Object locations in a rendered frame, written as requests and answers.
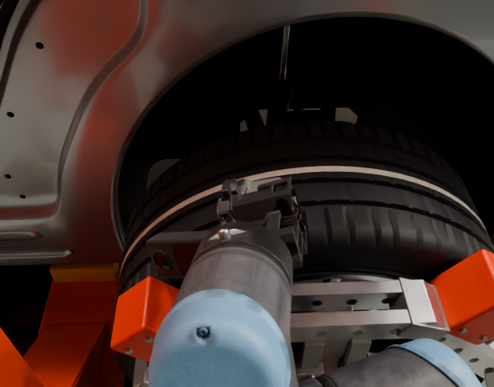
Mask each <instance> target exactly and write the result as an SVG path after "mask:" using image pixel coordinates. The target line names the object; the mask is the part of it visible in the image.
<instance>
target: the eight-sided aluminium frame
mask: <svg viewBox="0 0 494 387"><path fill-rule="evenodd" d="M291 299H292V300H291V312H292V313H291V314H290V339H291V342H304V341H317V340H323V341H346V340H352V339H414V340H415V339H423V338H424V339H433V340H436V341H438V342H441V343H442V344H444V345H446V346H448V347H449V348H451V350H453V351H454V352H455V353H456V354H458V355H459V356H460V357H461V358H462V359H463V360H464V361H465V363H466V364H467V365H468V366H469V367H470V368H471V370H472V371H473V372H474V374H475V375H476V377H477V379H478V380H479V382H480V383H481V385H482V387H494V338H493V339H490V340H488V341H486V342H484V343H482V344H480V345H475V344H472V343H471V342H467V341H465V340H462V339H460V338H457V337H455V336H451V335H450V334H447V333H449V332H450V328H449V324H448V322H447V320H446V316H445V313H444V311H443V307H442V304H441V302H440V299H439V295H438V293H437V290H436V286H435V285H433V284H429V283H427V282H426V281H424V280H423V279H405V278H402V277H400V278H398V279H397V280H383V281H359V282H335V283H293V287H292V297H291ZM336 306H352V307H353V310H363V309H390V310H372V311H349V312H326V313H294V312H313V308H315V307H336ZM148 367H149V362H146V361H144V360H141V359H137V358H136V360H135V367H134V379H133V386H132V387H149V385H148Z"/></svg>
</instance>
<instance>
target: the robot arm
mask: <svg viewBox="0 0 494 387"><path fill-rule="evenodd" d="M291 182H292V178H291V177H286V178H283V179H281V178H280V177H274V178H269V179H265V180H256V181H251V180H248V179H241V180H236V178H232V179H229V180H225V181H224V182H223V185H222V189H221V190H220V195H221V198H219V199H218V202H217V217H218V220H219V222H220V225H218V226H217V228H216V229H214V230H208V231H191V232H173V233H158V234H156V235H155V236H153V237H152V238H150V239H149V240H147V242H146V245H147V248H148V251H149V253H150V255H151V259H152V261H153V264H154V267H155V269H156V272H157V275H158V276H159V277H167V278H184V281H183V283H182V284H181V288H180V289H179V291H178V293H177V296H176V298H175V300H174V303H173V305H172V307H171V309H170V311H169V313H168V314H167V315H166V316H165V317H164V319H163V321H162V323H161V324H160V326H159V328H158V331H157V334H156V336H155V339H154V344H153V347H152V353H151V359H150V362H149V367H148V385H149V387H482V385H481V383H480V382H479V380H478V379H477V377H476V375H475V374H474V372H473V371H472V370H471V368H470V367H469V366H468V365H467V364H466V363H465V361H464V360H463V359H462V358H461V357H460V356H459V355H458V354H456V353H455V352H454V351H453V350H451V348H449V347H448V346H446V345H444V344H442V343H441V342H438V341H436V340H433V339H424V338H423V339H415V340H413V341H410V342H406V343H403V344H401V345H398V344H397V345H391V346H388V347H386V349H385V350H384V351H382V352H379V353H377V354H375V355H372V356H369V357H366V358H365V359H361V360H359V361H356V362H353V363H351V364H349V365H345V366H343V367H341V368H338V369H335V370H333V371H331V372H328V373H325V374H322V375H320V376H317V377H316V378H309V379H306V380H304V381H302V382H298V381H297V373H296V368H295V363H294V359H293V350H292V346H291V339H290V314H291V300H292V299H291V297H292V287H293V269H296V268H299V267H303V255H304V254H307V232H306V227H305V225H304V224H303V222H302V216H301V214H302V210H301V207H300V202H299V199H298V196H297V191H296V188H295V189H292V185H291Z"/></svg>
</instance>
